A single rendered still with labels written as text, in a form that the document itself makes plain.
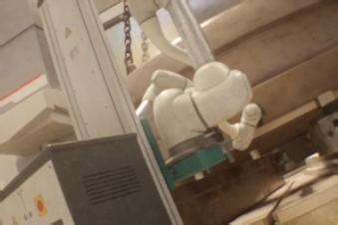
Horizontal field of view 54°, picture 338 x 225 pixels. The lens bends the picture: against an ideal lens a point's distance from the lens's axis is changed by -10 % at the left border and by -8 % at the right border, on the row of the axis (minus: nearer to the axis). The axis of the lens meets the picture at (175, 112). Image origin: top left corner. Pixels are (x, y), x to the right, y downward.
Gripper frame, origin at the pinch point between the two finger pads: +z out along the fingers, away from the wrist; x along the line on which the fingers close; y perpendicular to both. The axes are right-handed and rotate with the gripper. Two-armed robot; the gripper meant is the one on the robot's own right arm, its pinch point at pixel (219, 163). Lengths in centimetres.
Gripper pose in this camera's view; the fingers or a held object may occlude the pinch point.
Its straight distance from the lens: 168.6
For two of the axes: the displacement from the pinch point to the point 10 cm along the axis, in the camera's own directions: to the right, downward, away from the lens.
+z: 3.9, 8.9, -2.4
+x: 6.7, -4.5, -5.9
